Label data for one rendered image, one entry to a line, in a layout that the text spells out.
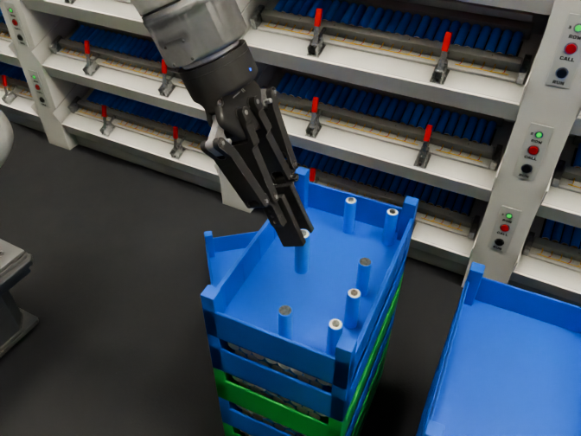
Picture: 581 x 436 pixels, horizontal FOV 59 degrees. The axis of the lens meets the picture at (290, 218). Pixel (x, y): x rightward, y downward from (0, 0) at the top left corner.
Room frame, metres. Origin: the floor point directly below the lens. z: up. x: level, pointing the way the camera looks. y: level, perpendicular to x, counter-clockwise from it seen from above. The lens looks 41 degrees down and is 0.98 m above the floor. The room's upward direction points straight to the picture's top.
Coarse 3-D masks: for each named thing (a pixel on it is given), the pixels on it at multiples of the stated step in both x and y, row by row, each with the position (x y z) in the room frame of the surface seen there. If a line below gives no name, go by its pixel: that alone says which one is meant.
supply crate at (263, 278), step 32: (320, 192) 0.67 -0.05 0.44; (320, 224) 0.63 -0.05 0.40; (256, 256) 0.54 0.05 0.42; (288, 256) 0.56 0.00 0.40; (320, 256) 0.56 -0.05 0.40; (352, 256) 0.56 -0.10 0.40; (384, 256) 0.56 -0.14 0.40; (224, 288) 0.46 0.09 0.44; (256, 288) 0.50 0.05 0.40; (288, 288) 0.50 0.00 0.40; (320, 288) 0.50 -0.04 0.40; (384, 288) 0.45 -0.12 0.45; (224, 320) 0.41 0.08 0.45; (256, 320) 0.44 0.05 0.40; (320, 320) 0.44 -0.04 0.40; (256, 352) 0.39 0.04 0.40; (288, 352) 0.37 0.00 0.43; (320, 352) 0.35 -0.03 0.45; (352, 352) 0.34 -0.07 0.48
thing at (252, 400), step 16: (384, 320) 0.52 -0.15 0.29; (368, 368) 0.45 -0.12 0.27; (224, 384) 0.41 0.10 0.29; (240, 400) 0.40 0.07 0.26; (256, 400) 0.39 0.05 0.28; (272, 400) 0.38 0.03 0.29; (352, 400) 0.38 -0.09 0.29; (272, 416) 0.38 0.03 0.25; (288, 416) 0.37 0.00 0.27; (304, 416) 0.36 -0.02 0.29; (304, 432) 0.36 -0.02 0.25; (320, 432) 0.35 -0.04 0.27; (336, 432) 0.34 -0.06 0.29
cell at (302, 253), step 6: (306, 234) 0.45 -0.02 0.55; (306, 240) 0.45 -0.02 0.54; (306, 246) 0.45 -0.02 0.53; (300, 252) 0.45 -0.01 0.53; (306, 252) 0.45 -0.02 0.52; (300, 258) 0.45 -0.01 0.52; (306, 258) 0.45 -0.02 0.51; (300, 264) 0.45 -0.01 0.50; (306, 264) 0.45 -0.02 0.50; (300, 270) 0.45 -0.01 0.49; (306, 270) 0.45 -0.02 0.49
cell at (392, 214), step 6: (390, 210) 0.59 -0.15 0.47; (396, 210) 0.59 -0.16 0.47; (390, 216) 0.58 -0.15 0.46; (396, 216) 0.58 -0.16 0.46; (390, 222) 0.58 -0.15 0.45; (396, 222) 0.59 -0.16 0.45; (384, 228) 0.59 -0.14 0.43; (390, 228) 0.58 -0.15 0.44; (384, 234) 0.59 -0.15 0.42; (390, 234) 0.58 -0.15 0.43; (384, 240) 0.59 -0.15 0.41; (390, 240) 0.58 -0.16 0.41
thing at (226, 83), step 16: (240, 48) 0.49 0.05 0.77; (208, 64) 0.46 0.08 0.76; (224, 64) 0.47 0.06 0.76; (240, 64) 0.48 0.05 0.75; (192, 80) 0.47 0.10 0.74; (208, 80) 0.46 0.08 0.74; (224, 80) 0.46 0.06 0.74; (240, 80) 0.47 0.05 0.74; (192, 96) 0.47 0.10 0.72; (208, 96) 0.46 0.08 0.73; (224, 96) 0.47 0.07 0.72; (240, 96) 0.49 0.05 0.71; (208, 112) 0.46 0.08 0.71; (224, 112) 0.46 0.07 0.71; (224, 128) 0.45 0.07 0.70; (240, 128) 0.46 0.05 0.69; (256, 128) 0.48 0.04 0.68
